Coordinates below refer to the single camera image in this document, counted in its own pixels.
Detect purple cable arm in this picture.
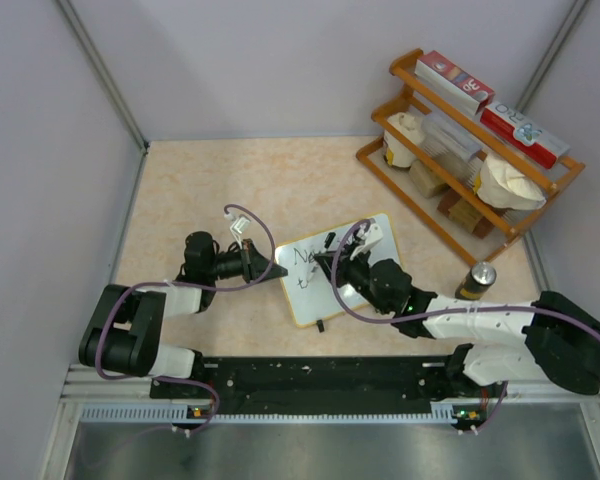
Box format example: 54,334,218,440
330,219,600,384
90,202,276,385

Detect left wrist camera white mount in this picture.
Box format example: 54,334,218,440
224,213,251,248

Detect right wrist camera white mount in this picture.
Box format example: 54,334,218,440
349,222,383,261

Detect grey clear plastic box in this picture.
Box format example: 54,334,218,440
420,113,482,183

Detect wooden two tier shelf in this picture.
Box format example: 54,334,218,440
356,49,585,265

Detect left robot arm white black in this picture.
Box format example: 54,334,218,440
78,231,288,397

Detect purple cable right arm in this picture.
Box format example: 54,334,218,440
330,219,600,384

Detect red toothpaste box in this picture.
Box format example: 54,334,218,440
480,101,570,169
414,50,495,117

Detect tan block on shelf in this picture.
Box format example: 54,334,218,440
409,160,448,199

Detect red toothpaste box lower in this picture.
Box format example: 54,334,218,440
480,101,570,169

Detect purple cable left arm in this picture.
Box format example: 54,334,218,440
90,202,276,385

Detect red toothpaste box upper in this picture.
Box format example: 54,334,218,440
414,50,495,117

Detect brown red blocks on shelf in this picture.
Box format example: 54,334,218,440
437,190,494,239

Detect grey slotted cable duct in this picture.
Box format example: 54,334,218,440
79,399,486,426

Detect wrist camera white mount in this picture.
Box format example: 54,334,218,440
224,213,251,248
349,222,383,261

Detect black white marker pen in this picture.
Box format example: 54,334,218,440
305,231,336,283

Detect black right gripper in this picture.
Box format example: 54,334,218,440
317,239,392,315

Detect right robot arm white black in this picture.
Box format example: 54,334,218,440
314,245,600,396

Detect cream paper cup left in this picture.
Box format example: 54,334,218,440
382,111,426,170

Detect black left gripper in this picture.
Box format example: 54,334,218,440
207,238,287,285

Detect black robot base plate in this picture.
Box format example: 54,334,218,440
194,356,482,415

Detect white board yellow frame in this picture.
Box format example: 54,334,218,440
275,212,403,328

